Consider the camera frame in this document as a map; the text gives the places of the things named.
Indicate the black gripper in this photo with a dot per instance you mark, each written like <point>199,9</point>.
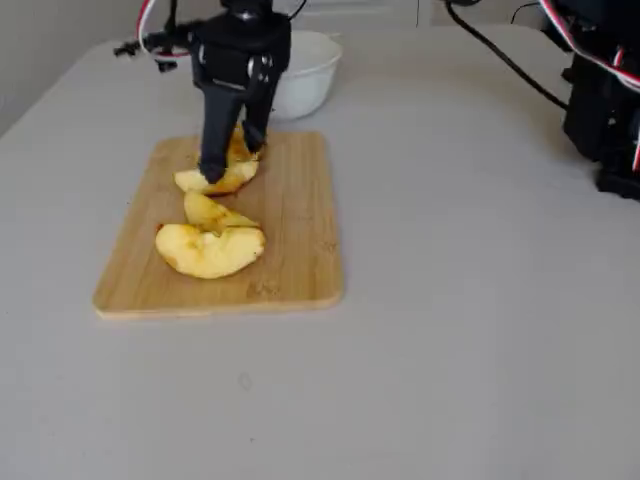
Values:
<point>227,67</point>

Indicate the white ceramic bowl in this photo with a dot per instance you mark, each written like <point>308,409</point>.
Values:
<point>310,75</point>

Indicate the wooden cutting board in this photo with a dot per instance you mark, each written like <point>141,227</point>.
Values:
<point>300,225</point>

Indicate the large yellow apple slice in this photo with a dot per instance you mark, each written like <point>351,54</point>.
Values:
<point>210,255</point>

